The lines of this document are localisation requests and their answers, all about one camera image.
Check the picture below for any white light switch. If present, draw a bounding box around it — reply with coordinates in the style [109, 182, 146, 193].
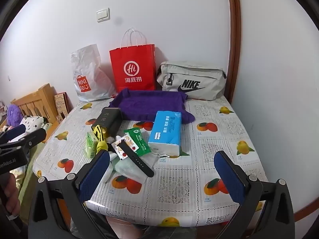
[97, 8, 110, 22]

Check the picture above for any blue tissue pack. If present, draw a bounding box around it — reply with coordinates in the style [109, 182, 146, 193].
[148, 110, 182, 156]

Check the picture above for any fruit print tablecloth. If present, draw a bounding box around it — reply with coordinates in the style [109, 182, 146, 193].
[32, 97, 268, 228]

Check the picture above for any person's dark clothing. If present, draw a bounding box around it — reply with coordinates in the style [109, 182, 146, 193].
[140, 225, 225, 239]

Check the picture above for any black tin box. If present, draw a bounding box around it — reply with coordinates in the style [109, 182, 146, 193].
[94, 107, 123, 140]

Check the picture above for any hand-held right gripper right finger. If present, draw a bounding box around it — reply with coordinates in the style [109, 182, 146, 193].
[214, 150, 296, 239]

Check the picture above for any light green bed sheet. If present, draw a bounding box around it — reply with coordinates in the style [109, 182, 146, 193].
[15, 152, 40, 219]

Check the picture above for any white plastic shopping bag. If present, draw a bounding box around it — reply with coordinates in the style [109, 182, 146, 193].
[71, 44, 117, 102]

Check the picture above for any green pocket tissue pack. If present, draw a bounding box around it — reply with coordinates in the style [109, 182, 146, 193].
[85, 131, 99, 158]

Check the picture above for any purple towel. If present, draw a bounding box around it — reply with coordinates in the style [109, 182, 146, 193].
[109, 88, 196, 125]

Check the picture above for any red paper bag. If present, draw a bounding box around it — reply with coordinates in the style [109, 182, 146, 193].
[109, 28, 157, 92]

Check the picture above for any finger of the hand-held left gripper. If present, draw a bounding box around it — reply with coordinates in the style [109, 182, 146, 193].
[0, 124, 27, 142]
[7, 128, 47, 155]

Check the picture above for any purple plush toy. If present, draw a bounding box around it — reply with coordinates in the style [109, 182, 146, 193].
[6, 105, 23, 127]

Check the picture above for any wooden headboard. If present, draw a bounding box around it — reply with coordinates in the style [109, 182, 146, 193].
[11, 83, 60, 130]

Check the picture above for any white dotted pillow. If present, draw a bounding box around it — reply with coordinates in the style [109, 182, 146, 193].
[19, 116, 48, 131]

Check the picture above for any beige waist bag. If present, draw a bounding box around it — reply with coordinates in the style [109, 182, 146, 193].
[157, 61, 228, 100]

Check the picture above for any patterned book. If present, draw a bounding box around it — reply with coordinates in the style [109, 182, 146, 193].
[53, 93, 69, 120]

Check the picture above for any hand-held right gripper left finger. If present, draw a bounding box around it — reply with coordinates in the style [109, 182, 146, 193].
[28, 150, 111, 239]

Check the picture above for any white fruit print sachet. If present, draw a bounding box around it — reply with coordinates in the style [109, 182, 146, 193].
[111, 134, 136, 160]

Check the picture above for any black watch strap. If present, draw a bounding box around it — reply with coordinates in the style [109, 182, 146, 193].
[117, 141, 155, 178]

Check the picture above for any person's left hand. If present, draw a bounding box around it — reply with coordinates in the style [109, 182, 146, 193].
[0, 172, 21, 217]

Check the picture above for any green snack packet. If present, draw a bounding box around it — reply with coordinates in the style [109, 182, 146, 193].
[124, 127, 152, 157]

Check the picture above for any wooden door frame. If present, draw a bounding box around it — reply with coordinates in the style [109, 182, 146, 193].
[226, 0, 242, 105]

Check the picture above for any person's left forearm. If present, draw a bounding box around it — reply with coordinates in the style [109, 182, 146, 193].
[0, 214, 29, 239]

